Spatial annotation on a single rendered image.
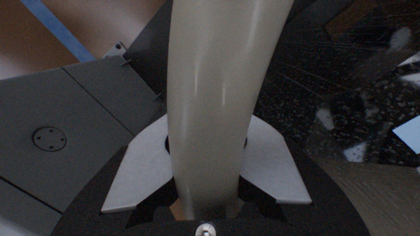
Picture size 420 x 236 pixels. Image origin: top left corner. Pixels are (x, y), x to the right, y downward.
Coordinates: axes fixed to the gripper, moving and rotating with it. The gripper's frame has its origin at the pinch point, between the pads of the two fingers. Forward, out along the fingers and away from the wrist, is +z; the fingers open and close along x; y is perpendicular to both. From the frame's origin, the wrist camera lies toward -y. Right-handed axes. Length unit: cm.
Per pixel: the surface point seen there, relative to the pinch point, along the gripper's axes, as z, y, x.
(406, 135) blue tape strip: 4.5, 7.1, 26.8
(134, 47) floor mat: 89, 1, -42
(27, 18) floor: 94, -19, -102
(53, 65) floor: 93, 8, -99
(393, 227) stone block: 6, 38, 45
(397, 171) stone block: 3.1, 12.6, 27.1
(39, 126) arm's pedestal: 25, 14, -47
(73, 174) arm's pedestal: 19, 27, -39
